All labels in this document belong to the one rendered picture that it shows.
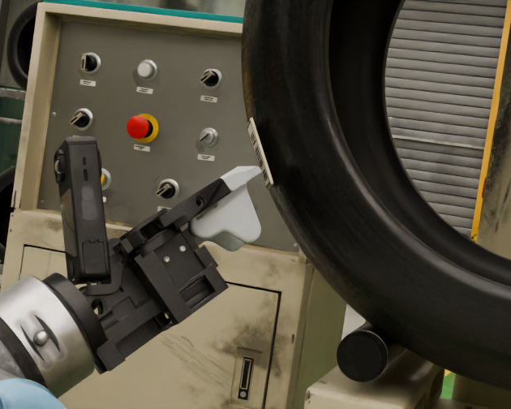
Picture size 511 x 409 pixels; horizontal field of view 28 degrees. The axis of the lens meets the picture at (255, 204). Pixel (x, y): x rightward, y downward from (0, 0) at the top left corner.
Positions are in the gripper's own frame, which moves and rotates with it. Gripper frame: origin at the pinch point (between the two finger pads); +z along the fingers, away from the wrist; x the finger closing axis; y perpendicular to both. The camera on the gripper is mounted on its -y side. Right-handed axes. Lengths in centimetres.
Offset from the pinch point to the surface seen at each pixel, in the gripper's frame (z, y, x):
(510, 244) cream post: 34.5, 24.6, -19.6
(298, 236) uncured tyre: 1.8, 7.6, -1.6
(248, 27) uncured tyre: 8.3, -10.3, 0.4
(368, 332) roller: 1.8, 17.9, -0.7
